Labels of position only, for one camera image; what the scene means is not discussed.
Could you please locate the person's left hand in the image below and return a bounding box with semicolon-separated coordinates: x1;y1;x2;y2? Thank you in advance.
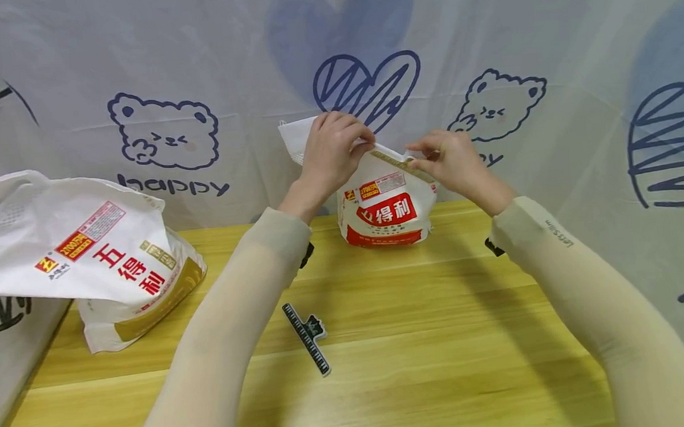
294;108;380;193

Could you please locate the person's right hand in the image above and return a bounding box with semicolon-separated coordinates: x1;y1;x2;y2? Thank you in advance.
403;126;502;204

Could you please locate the small white flour bag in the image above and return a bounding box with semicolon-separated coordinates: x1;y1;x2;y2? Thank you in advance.
277;107;443;255

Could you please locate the person's left forearm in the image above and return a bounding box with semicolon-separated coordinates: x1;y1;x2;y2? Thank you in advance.
101;177;353;427

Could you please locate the person's right forearm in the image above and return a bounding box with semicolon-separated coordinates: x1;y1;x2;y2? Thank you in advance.
477;161;684;427

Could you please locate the black sealing clip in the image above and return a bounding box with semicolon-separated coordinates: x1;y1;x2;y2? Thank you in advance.
281;300;333;380

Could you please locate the large white flour bag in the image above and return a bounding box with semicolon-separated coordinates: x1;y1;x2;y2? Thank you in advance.
0;156;214;362

